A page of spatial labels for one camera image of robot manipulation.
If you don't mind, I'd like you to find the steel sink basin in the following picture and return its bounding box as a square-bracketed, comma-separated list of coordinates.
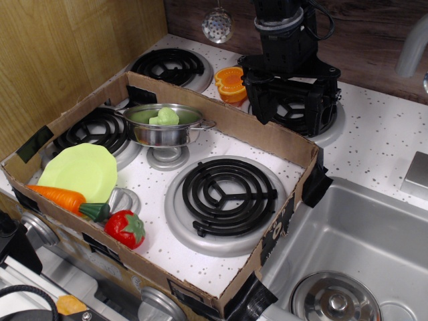
[261, 178, 427, 320]

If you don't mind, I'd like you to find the grey faucet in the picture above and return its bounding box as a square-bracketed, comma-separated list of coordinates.
[395, 14, 427, 78]

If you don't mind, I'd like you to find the small orange yellow object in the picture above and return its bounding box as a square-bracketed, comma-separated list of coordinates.
[56, 295, 87, 316]

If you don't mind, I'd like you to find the orange toy fruit half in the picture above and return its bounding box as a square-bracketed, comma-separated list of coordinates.
[214, 66, 247, 104]

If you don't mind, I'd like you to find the grey stove knob centre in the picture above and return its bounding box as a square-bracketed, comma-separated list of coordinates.
[146, 146, 190, 171]

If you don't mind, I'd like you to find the orange toy carrot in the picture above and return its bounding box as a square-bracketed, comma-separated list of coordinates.
[27, 185, 110, 222]

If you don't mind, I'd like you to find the red toy strawberry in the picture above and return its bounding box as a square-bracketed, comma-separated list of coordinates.
[104, 210, 146, 249]

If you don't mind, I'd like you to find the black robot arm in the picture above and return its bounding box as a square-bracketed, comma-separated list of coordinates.
[238, 1, 341, 137]

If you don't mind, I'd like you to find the grey stove knob front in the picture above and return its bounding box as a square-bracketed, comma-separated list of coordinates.
[108, 187, 141, 214]

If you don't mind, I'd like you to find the front left black burner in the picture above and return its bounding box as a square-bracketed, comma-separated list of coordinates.
[53, 107, 130, 156]

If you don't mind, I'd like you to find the silver oven dial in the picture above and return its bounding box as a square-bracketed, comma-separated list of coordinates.
[138, 286, 187, 321]
[21, 212, 60, 250]

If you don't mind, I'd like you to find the silver oven dial right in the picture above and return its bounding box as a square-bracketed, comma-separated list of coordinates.
[138, 286, 187, 321]

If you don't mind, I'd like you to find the light green plastic plate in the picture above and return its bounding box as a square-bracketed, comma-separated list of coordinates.
[37, 143, 118, 203]

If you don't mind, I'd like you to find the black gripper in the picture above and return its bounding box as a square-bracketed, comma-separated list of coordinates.
[238, 27, 341, 137]

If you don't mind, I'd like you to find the small steel pot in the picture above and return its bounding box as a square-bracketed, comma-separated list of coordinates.
[114, 103, 216, 148]

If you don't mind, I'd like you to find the hanging silver strainer ladle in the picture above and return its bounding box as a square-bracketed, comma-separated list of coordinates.
[201, 1, 235, 44]

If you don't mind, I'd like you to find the front right black burner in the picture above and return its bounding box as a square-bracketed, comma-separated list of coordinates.
[182, 158, 281, 237]

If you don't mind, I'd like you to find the black clamp block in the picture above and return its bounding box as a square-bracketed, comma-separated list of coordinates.
[1, 211, 43, 275]

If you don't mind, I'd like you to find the grey stove knob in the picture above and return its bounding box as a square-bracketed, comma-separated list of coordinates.
[108, 187, 141, 214]
[146, 146, 190, 171]

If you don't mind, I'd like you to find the black cable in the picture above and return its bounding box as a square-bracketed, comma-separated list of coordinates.
[0, 284, 60, 321]

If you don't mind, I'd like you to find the cardboard fence box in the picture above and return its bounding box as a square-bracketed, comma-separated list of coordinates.
[1, 72, 324, 315]

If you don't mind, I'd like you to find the green toy broccoli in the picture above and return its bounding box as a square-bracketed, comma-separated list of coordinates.
[148, 107, 180, 126]

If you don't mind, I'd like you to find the silver oven dial left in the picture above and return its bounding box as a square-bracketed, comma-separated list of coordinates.
[21, 212, 60, 250]

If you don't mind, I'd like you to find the steel pot lid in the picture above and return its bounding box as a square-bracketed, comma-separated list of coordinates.
[289, 271, 383, 320]

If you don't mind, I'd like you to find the back left black burner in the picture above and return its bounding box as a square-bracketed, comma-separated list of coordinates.
[129, 48, 207, 86]

